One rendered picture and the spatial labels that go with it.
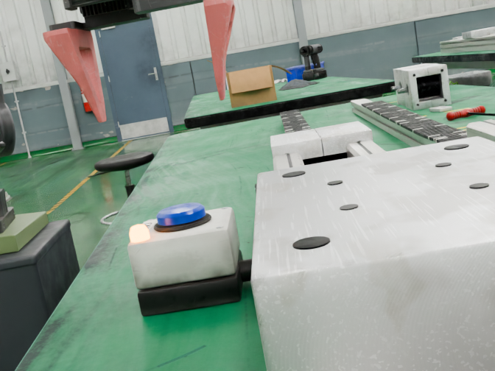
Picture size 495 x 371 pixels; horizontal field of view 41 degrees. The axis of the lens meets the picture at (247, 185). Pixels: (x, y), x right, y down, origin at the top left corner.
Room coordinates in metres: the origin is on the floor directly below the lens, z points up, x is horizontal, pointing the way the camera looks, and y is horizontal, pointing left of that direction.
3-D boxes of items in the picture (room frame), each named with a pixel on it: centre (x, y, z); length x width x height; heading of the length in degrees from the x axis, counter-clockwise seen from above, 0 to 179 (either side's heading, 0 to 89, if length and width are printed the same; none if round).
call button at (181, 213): (0.52, 0.06, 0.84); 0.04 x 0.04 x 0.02
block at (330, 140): (0.68, -0.07, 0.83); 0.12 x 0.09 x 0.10; 87
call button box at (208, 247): (0.52, 0.05, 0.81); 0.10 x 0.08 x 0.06; 87
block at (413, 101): (1.60, -0.46, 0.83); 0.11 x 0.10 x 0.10; 84
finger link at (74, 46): (0.53, 0.09, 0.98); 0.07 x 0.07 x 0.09; 87
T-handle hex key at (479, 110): (1.21, -0.46, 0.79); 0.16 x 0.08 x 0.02; 12
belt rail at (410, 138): (1.30, -0.31, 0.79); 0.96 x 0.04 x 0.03; 177
